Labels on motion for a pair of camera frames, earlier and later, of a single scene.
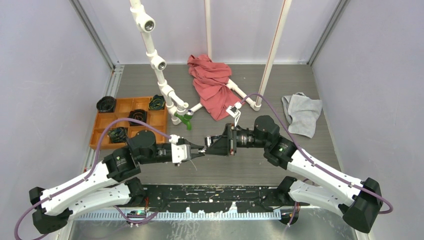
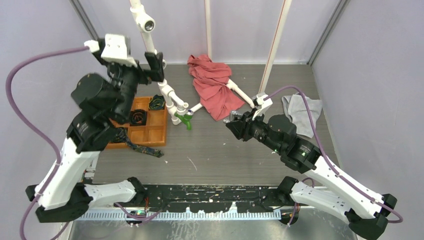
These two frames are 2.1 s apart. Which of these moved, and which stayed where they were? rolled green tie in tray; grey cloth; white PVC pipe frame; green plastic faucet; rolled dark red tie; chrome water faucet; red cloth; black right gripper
Moved: black right gripper; chrome water faucet
Stayed: white PVC pipe frame; green plastic faucet; rolled green tie in tray; grey cloth; red cloth; rolled dark red tie
